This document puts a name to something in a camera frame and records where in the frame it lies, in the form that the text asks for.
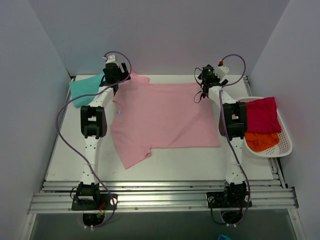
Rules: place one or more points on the pink t-shirt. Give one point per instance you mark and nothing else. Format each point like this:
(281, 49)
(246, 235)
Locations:
(151, 116)

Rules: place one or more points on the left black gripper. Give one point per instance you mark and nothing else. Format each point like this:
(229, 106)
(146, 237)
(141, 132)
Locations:
(119, 74)

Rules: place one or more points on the red t-shirt in basket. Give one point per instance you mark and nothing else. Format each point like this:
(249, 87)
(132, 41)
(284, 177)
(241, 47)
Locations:
(262, 117)

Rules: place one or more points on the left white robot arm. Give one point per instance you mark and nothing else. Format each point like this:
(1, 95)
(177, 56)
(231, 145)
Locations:
(93, 124)

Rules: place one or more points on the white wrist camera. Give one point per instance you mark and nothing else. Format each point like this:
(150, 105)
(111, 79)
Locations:
(111, 59)
(221, 71)

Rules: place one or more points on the orange t-shirt in basket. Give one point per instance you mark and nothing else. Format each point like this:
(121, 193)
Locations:
(259, 142)

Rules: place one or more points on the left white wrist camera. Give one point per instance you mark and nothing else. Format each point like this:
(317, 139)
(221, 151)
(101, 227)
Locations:
(111, 59)

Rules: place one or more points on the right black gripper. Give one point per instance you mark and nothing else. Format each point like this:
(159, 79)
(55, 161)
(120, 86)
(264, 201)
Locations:
(215, 83)

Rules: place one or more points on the folded teal t-shirt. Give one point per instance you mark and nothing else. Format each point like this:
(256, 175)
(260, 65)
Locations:
(86, 86)

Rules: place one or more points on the teal object at bottom edge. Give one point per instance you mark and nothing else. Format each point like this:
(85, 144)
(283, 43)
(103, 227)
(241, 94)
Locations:
(223, 237)

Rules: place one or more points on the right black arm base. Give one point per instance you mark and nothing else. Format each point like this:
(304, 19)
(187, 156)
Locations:
(228, 207)

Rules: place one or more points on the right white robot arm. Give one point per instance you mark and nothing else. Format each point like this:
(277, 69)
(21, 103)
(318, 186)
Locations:
(232, 126)

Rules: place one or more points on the white perforated plastic basket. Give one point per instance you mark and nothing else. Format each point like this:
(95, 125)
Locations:
(282, 149)

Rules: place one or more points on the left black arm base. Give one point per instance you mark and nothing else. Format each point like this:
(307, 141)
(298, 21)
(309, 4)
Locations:
(98, 207)

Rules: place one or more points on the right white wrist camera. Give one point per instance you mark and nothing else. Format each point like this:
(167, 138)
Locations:
(221, 71)

